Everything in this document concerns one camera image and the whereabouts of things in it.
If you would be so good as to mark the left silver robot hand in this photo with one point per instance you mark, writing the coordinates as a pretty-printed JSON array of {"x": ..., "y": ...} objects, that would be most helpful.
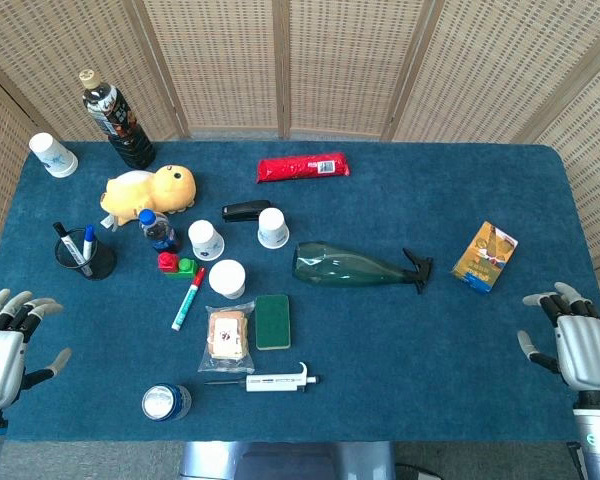
[{"x": 0, "y": 360}]

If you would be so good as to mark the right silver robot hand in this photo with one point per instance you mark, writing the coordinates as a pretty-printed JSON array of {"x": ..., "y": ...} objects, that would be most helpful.
[{"x": 590, "y": 350}]

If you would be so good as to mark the green spray bottle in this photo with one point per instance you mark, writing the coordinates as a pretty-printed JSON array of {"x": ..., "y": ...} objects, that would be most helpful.
[{"x": 340, "y": 267}]

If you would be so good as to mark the small blue-capped cola bottle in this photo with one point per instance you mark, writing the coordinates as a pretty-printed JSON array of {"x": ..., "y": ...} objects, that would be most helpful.
[{"x": 160, "y": 235}]

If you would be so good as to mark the dark tea bottle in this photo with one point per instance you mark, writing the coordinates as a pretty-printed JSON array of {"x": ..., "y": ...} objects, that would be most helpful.
[{"x": 120, "y": 125}]

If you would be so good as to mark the black-capped marker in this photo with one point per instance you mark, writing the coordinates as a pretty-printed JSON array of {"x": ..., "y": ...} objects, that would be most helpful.
[{"x": 69, "y": 245}]

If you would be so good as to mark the black mesh pen holder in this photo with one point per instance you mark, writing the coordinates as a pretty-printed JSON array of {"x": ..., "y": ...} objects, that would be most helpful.
[{"x": 102, "y": 265}]

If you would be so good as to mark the yellow drink carton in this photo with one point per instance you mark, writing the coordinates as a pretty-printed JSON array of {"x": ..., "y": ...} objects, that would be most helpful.
[{"x": 485, "y": 257}]

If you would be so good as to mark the blue-capped marker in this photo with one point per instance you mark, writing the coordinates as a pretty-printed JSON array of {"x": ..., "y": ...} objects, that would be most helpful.
[{"x": 88, "y": 240}]

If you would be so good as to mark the blue drink can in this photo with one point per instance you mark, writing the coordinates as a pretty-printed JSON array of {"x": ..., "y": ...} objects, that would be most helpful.
[{"x": 162, "y": 402}]

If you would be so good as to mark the red toy brick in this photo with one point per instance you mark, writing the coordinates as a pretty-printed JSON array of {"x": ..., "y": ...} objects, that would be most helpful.
[{"x": 168, "y": 262}]

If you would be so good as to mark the green marker with red cap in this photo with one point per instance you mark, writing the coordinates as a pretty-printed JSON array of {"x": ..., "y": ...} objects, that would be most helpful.
[{"x": 187, "y": 300}]

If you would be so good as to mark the green toy brick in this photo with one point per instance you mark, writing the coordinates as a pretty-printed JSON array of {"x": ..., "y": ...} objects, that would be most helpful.
[{"x": 187, "y": 267}]

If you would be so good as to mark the white paper cup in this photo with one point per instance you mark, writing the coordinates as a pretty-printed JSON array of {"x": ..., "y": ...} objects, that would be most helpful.
[
  {"x": 205, "y": 240},
  {"x": 227, "y": 277},
  {"x": 273, "y": 227},
  {"x": 55, "y": 157}
]

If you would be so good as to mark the blue table carpet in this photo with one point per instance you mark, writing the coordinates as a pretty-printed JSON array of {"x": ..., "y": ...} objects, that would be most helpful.
[{"x": 380, "y": 350}]

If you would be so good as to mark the yellow plush toy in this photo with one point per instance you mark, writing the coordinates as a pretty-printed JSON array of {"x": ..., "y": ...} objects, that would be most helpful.
[{"x": 150, "y": 192}]

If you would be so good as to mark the packaged biscuits in clear bag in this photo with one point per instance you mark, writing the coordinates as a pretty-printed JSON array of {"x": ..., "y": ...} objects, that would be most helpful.
[{"x": 226, "y": 337}]

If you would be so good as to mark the green scouring sponge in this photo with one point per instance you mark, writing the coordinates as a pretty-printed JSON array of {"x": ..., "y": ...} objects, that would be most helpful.
[{"x": 272, "y": 322}]

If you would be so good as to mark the white pipette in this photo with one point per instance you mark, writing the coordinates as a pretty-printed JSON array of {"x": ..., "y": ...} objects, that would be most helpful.
[{"x": 275, "y": 383}]

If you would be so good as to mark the black stapler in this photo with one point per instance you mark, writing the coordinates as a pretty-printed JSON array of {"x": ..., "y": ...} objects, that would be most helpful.
[{"x": 242, "y": 210}]

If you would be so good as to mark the grey robot torso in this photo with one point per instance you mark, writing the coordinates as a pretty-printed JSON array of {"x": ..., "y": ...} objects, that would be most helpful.
[{"x": 280, "y": 462}]

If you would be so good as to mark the red snack package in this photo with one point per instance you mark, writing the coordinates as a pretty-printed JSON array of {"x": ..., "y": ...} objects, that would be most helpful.
[{"x": 295, "y": 167}]

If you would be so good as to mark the woven folding screen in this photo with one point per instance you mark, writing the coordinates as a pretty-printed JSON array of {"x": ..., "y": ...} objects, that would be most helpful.
[{"x": 220, "y": 60}]

